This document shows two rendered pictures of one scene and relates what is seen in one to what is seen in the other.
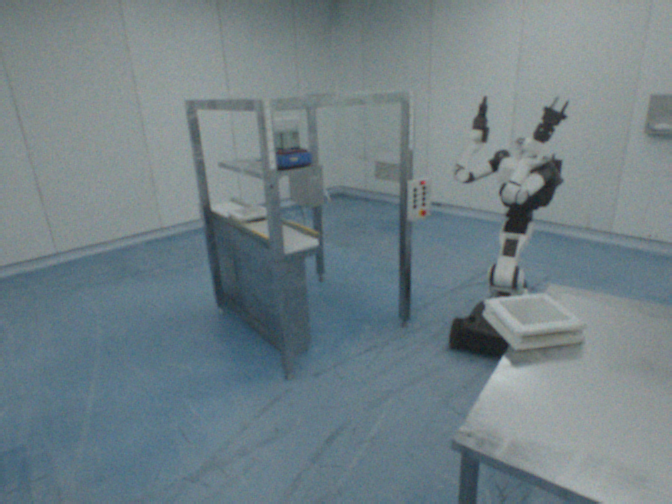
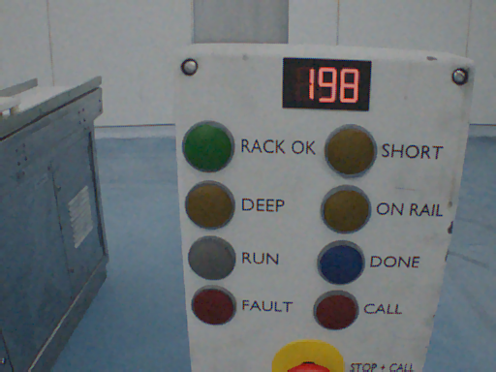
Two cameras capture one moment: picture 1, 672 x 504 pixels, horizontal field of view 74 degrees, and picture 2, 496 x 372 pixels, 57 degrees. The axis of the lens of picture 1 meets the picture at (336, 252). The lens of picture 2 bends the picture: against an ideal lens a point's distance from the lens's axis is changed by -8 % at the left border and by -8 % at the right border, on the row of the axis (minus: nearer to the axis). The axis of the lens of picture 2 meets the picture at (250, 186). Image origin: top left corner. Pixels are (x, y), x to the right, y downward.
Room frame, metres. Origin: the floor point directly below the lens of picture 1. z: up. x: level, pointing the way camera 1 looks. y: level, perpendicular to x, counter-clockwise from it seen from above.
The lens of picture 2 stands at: (2.57, -0.71, 1.11)
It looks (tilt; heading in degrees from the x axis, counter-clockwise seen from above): 21 degrees down; 39
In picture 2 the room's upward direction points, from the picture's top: straight up
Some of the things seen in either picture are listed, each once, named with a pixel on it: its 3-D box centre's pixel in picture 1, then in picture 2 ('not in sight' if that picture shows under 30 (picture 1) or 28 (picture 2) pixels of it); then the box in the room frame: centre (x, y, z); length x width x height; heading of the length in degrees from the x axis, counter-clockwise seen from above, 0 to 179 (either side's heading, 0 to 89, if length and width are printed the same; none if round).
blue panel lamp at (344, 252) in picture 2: not in sight; (341, 264); (2.81, -0.59, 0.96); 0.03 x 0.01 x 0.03; 125
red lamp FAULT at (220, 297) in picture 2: not in sight; (213, 307); (2.76, -0.52, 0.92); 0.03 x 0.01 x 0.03; 125
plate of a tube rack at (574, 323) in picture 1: (532, 313); not in sight; (1.38, -0.69, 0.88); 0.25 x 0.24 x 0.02; 97
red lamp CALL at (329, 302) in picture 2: not in sight; (336, 312); (2.81, -0.59, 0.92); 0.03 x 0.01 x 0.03; 125
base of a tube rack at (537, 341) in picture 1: (530, 325); not in sight; (1.38, -0.68, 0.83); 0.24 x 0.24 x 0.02; 7
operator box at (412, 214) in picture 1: (418, 199); (314, 242); (2.82, -0.56, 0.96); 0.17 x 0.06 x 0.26; 125
